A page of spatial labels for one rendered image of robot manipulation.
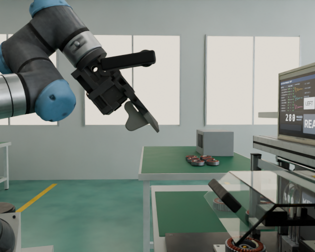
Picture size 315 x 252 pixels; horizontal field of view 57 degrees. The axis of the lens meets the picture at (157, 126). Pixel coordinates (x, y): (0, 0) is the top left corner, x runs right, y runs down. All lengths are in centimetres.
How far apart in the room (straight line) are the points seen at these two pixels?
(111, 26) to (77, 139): 213
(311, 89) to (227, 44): 484
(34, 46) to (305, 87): 66
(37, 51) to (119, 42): 486
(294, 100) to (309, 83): 9
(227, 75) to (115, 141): 236
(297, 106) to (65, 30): 62
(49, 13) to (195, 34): 498
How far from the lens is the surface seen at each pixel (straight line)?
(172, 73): 536
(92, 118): 539
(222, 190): 52
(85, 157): 547
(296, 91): 90
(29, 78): 56
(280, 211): 92
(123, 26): 554
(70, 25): 64
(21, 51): 63
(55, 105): 54
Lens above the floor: 119
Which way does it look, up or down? 2 degrees down
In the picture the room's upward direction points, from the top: straight up
